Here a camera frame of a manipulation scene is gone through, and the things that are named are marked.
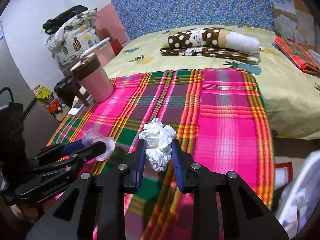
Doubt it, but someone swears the white tissue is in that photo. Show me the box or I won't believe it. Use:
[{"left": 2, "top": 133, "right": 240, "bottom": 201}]
[{"left": 139, "top": 118, "right": 176, "bottom": 172}]

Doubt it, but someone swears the clear plastic wrap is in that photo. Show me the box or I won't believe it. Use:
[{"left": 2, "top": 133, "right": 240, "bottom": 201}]
[{"left": 81, "top": 128, "right": 116, "bottom": 161}]

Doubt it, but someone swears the white round trash bin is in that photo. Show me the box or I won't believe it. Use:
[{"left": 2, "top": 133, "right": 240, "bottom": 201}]
[{"left": 274, "top": 150, "right": 319, "bottom": 239}]

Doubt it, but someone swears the person left hand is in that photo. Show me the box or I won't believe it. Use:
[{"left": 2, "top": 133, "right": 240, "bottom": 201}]
[{"left": 10, "top": 198, "right": 56, "bottom": 224}]

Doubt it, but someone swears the pink plaid cloth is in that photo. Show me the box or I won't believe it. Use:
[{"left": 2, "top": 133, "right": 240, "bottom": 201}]
[{"left": 50, "top": 69, "right": 274, "bottom": 239}]

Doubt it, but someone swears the toy truck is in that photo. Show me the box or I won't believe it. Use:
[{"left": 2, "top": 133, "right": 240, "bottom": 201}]
[{"left": 33, "top": 85, "right": 66, "bottom": 118}]

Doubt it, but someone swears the pink cup brown lid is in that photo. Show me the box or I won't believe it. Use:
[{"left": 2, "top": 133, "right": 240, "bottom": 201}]
[{"left": 70, "top": 53, "right": 114, "bottom": 103}]

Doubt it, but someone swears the brown polka dot blanket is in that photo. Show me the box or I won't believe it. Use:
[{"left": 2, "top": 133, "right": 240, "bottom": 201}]
[{"left": 160, "top": 27, "right": 260, "bottom": 65}]

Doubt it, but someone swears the pineapple print fabric bundle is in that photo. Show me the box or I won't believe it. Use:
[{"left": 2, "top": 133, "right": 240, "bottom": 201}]
[{"left": 46, "top": 10, "right": 100, "bottom": 71}]

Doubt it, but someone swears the yellow pineapple bedsheet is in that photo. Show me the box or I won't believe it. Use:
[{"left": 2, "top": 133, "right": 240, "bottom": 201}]
[{"left": 104, "top": 26, "right": 319, "bottom": 140}]

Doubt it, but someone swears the black garment on bundle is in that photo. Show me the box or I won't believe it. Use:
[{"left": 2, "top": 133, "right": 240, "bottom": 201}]
[{"left": 42, "top": 5, "right": 88, "bottom": 35}]

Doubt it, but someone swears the blue floral fabric headboard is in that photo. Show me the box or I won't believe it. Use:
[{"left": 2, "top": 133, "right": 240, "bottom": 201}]
[{"left": 111, "top": 0, "right": 274, "bottom": 39}]

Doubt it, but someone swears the red plaid folded cloth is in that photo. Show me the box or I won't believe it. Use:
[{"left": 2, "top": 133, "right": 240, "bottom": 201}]
[{"left": 274, "top": 36, "right": 319, "bottom": 77}]

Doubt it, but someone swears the cardboard quilt box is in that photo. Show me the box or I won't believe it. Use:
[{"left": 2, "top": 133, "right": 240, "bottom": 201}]
[{"left": 269, "top": 0, "right": 316, "bottom": 50}]

